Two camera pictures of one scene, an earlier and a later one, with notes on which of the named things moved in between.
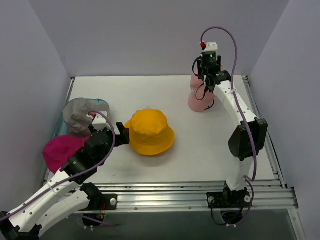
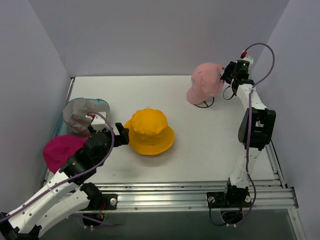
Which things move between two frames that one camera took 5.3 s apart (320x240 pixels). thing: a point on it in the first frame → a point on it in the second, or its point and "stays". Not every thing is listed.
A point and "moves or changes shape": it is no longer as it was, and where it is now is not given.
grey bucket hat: (75, 113) stays
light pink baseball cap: (200, 99) moves or changes shape
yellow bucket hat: (149, 132) stays
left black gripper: (119, 134) stays
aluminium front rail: (267, 195) stays
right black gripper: (200, 69) → (228, 72)
